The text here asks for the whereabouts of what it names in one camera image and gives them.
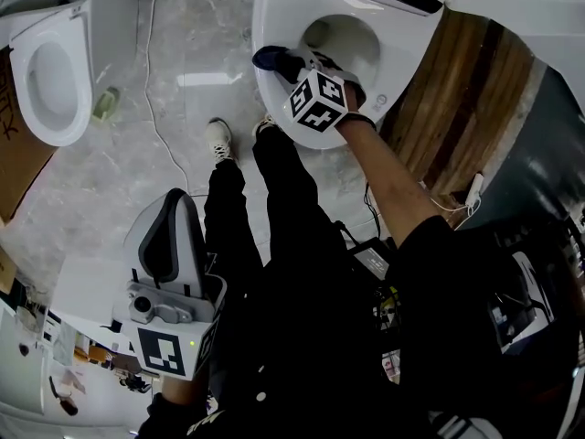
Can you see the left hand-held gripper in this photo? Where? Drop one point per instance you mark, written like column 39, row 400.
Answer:
column 169, row 341

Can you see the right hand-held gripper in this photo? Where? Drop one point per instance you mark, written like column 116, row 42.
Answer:
column 320, row 103

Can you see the dark blue cloth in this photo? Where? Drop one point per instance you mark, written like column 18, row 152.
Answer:
column 267, row 57

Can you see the white toilet seat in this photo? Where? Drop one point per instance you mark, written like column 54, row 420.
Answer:
column 402, row 62

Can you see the person's left forearm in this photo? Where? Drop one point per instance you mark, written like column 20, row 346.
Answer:
column 180, row 389

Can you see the person's right forearm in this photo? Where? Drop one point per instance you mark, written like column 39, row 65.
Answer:
column 388, row 181

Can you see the small white toilet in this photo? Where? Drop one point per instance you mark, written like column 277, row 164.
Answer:
column 55, row 76

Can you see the person's right white shoe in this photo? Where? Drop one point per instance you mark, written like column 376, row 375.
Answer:
column 265, row 124

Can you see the person's white shoe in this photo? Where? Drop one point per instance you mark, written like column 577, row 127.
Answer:
column 265, row 124
column 219, row 139

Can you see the person's left leg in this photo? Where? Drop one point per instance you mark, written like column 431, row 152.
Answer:
column 228, row 227

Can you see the person's leg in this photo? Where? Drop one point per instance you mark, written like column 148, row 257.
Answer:
column 292, row 199
column 228, row 227

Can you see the white cluttered counter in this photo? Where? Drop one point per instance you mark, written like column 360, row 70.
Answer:
column 87, row 291

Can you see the black wristband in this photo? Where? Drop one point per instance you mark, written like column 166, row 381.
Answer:
column 365, row 120

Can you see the person's left white shoe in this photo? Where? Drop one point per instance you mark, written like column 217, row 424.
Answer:
column 219, row 139

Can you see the person's right leg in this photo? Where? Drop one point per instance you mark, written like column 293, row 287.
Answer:
column 292, row 199

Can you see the brown cardboard box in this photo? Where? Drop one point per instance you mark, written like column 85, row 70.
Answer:
column 18, row 163

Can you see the wooden plank panel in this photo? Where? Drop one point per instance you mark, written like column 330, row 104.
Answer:
column 457, row 99

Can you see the black waist device box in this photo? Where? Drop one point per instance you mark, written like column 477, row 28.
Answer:
column 371, row 259

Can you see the white power adapter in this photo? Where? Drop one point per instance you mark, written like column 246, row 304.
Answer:
column 475, row 190

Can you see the person's black jacket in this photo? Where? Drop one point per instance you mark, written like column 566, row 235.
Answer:
column 457, row 336

